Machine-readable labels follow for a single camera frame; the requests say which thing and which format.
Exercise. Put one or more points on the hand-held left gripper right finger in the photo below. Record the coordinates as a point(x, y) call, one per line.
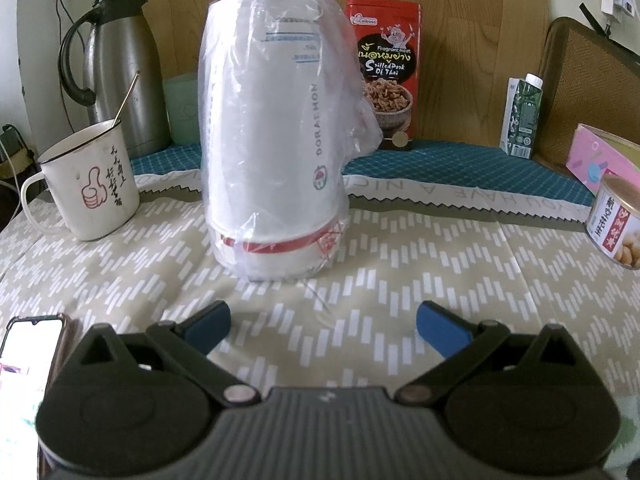
point(440, 330)

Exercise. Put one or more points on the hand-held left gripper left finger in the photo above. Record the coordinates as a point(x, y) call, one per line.
point(210, 327)

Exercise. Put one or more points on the bagged stack of paper cups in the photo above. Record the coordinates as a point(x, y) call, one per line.
point(265, 160)

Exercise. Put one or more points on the chevron patterned tablecloth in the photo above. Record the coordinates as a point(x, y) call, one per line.
point(350, 260)

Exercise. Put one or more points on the teal checkered cloth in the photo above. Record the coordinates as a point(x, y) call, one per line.
point(450, 165)

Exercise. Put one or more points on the white mug with thumb print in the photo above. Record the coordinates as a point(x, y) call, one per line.
point(95, 200)

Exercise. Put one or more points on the smartphone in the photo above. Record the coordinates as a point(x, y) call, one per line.
point(30, 350)

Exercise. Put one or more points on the labelled food can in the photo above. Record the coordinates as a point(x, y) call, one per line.
point(615, 225)

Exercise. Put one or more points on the pale green cup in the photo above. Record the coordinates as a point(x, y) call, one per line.
point(182, 110)

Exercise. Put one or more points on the green drink carton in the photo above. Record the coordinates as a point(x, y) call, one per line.
point(522, 120)

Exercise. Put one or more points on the pink box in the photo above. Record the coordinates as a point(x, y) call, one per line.
point(590, 160)

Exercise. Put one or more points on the steel thermos jug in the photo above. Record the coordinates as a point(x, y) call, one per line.
point(130, 60)

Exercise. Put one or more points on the wicker chair back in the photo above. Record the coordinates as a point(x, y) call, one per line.
point(590, 85)

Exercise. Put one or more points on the wooden headboard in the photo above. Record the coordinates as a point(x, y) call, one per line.
point(450, 35)

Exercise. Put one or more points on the red snack box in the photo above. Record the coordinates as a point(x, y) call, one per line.
point(390, 35)

